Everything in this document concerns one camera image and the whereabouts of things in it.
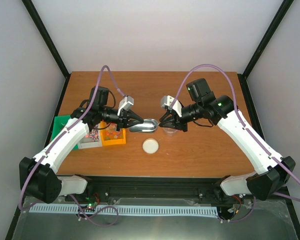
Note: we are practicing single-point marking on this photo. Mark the white candy bin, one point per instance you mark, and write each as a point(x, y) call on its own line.
point(91, 140)

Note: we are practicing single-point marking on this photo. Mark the metal front plate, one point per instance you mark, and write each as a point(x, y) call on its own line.
point(269, 220)

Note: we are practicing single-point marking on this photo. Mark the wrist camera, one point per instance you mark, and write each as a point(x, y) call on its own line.
point(169, 102)
point(125, 104)

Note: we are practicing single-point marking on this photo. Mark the white jar lid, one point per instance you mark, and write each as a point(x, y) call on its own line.
point(150, 146)

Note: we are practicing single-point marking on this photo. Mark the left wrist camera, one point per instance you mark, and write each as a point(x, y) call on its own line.
point(125, 104)

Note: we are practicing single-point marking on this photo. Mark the left black frame post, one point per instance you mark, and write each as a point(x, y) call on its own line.
point(33, 13)

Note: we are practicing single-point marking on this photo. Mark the black aluminium rail base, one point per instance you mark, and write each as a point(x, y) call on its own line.
point(107, 189)

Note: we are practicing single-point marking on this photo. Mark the right black frame post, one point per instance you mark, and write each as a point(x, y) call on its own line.
point(269, 33)

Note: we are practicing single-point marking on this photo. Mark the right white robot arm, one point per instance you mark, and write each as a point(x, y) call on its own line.
point(270, 168)

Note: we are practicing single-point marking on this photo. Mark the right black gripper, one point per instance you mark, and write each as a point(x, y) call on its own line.
point(177, 123)

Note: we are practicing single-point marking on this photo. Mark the black frame post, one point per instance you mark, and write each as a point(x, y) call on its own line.
point(269, 33)
point(33, 13)

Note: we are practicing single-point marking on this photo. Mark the light blue cable duct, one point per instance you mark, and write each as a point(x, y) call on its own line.
point(128, 210)

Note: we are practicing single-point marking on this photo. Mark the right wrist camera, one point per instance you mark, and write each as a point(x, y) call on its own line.
point(169, 102)

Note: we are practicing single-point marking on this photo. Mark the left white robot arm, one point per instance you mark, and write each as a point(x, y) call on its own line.
point(38, 175)

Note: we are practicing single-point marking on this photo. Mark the green candy bin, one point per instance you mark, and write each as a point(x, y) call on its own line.
point(58, 124)

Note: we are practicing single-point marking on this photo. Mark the orange candy bin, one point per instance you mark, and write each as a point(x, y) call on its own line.
point(110, 136)

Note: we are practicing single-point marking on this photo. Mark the metal scoop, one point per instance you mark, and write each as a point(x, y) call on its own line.
point(148, 126)

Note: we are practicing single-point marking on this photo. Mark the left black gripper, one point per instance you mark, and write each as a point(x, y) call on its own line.
point(124, 119)

